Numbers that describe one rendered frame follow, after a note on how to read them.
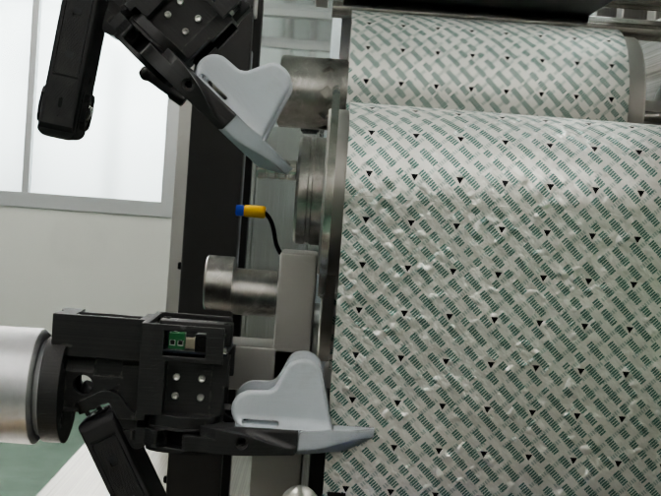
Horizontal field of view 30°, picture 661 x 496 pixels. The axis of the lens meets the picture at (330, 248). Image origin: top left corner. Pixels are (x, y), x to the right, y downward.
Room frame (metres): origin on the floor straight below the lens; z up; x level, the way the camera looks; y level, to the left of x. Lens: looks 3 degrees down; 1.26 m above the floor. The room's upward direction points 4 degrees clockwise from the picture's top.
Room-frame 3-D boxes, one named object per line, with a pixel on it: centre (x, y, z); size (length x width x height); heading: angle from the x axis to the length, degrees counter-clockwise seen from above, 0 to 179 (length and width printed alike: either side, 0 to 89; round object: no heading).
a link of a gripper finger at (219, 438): (0.78, 0.06, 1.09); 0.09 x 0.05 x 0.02; 89
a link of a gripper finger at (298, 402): (0.78, 0.01, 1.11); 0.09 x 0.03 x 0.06; 89
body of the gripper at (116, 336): (0.80, 0.12, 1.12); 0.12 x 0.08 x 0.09; 91
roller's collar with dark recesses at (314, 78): (1.11, 0.03, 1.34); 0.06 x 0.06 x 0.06; 1
